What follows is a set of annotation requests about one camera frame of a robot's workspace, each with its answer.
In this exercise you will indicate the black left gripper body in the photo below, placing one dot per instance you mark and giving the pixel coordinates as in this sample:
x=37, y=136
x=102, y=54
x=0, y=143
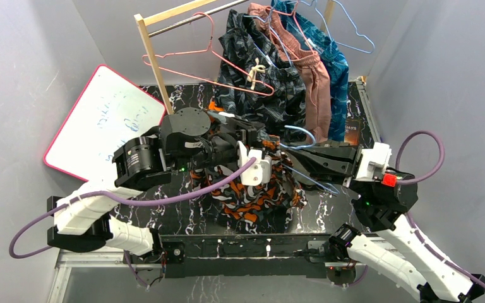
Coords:
x=223, y=148

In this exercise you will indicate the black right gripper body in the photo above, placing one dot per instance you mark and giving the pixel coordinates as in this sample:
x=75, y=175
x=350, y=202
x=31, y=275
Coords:
x=348, y=172

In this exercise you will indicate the orange camouflage shorts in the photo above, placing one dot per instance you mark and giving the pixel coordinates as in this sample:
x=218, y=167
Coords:
x=252, y=203

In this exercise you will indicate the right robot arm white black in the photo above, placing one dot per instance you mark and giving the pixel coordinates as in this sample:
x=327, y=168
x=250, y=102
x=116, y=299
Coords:
x=384, y=197

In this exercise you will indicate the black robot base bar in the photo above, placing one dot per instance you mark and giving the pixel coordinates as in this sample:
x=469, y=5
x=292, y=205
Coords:
x=306, y=255

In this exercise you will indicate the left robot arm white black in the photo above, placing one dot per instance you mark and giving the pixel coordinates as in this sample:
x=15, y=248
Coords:
x=189, y=139

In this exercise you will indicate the dark leaf-pattern shorts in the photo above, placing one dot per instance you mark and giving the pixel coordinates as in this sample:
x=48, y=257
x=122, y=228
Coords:
x=243, y=44

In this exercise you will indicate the pink shorts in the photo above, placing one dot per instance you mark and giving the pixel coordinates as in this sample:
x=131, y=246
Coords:
x=307, y=62

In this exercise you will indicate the teal patterned shorts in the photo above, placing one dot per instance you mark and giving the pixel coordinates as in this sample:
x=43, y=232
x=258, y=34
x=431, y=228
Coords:
x=338, y=71

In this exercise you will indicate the pink hanger holding shorts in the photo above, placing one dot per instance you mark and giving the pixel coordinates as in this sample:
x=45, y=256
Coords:
x=300, y=27

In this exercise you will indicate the pink-framed whiteboard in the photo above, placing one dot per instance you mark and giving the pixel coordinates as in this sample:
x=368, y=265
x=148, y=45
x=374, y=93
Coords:
x=109, y=112

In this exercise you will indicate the metal rack rod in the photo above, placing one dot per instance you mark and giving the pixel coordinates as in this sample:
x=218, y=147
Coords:
x=197, y=17

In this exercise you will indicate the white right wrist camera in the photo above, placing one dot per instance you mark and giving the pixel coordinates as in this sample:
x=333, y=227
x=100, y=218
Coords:
x=371, y=165

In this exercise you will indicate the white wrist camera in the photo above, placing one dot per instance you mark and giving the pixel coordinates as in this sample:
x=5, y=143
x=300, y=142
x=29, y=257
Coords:
x=371, y=165
x=257, y=166

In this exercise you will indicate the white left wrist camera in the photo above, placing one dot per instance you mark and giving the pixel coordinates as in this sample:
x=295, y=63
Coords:
x=257, y=166

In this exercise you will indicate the pink wire hanger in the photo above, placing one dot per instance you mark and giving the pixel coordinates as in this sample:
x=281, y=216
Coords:
x=200, y=52

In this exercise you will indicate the wooden clothes rack frame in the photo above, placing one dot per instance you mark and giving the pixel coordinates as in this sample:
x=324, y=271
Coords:
x=143, y=23

